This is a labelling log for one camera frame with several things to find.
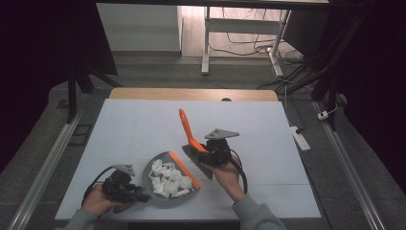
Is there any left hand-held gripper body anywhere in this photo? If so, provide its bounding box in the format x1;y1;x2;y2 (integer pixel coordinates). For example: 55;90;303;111
101;164;137;204

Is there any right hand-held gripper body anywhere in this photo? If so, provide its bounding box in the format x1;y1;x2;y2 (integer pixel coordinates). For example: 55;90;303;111
204;127;240;168

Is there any grey dustpan with orange edge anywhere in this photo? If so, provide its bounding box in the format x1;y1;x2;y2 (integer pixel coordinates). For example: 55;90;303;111
113;149;202;215

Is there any grey brush with orange handle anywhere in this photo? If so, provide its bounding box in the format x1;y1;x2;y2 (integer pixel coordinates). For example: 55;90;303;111
178;107;214;181

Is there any pile of white paper scraps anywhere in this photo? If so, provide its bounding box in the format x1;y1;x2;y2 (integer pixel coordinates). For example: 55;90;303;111
148;158;194;199

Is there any person's left hand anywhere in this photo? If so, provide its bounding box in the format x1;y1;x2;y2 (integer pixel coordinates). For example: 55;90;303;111
81;184;129;219

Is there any person's right hand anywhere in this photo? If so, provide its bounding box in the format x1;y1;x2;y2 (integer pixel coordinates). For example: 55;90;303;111
203;155;247;204

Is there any wooden table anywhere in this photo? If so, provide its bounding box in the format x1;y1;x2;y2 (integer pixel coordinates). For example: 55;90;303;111
109;88;280;103

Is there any white power strip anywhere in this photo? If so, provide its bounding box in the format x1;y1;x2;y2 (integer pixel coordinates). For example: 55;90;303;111
289;126;311;151

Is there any black metal stand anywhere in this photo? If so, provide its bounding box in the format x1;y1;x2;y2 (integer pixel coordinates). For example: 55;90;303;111
277;0;379;132
64;61;124;125

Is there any small white adapter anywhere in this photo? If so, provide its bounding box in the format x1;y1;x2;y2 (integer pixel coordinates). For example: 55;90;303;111
317;103;339;122

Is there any white cabinet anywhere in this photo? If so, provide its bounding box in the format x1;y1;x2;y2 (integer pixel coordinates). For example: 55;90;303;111
96;3;184;53

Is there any dark curtain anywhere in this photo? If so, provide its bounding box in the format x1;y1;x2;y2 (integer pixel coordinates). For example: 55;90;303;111
328;0;406;195
0;0;120;175

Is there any left hand-held gripper black cable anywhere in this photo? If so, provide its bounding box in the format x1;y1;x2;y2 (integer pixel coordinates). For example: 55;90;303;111
81;165;115;205

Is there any hand-held gripper black cable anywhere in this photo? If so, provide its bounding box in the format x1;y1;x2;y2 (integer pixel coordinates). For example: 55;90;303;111
229;148;250;195
81;165;115;205

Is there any right hand-held gripper black cable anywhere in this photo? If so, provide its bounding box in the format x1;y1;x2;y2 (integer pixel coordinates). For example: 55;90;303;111
229;148;250;195

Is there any black rectangular floor frame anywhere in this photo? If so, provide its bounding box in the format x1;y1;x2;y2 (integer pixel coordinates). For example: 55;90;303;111
68;124;94;148

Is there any aluminium rail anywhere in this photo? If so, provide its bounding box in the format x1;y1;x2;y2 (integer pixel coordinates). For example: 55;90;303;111
7;107;86;230
312;101;388;230

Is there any black power strip cable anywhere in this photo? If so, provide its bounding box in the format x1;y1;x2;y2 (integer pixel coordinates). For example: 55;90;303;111
284;90;306;134

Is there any tangle of black floor cables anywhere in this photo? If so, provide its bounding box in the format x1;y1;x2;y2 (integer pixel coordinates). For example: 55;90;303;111
209;8;305;66

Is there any white desk frame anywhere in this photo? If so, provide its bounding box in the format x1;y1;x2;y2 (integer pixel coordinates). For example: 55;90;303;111
200;6;292;78

